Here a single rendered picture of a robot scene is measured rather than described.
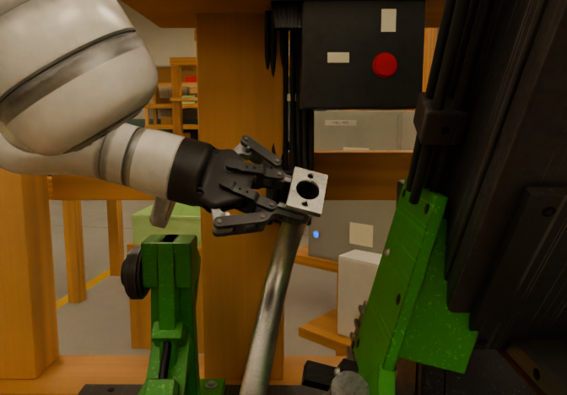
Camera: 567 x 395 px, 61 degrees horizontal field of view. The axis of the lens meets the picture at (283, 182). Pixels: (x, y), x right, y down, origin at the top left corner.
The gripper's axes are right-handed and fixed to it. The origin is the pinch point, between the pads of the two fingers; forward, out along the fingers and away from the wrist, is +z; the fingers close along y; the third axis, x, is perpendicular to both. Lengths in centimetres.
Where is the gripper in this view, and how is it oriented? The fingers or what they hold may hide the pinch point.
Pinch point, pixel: (295, 200)
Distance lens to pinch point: 56.3
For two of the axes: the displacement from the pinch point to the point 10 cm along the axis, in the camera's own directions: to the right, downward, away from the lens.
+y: 1.9, -7.9, 5.8
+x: -1.8, 5.6, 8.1
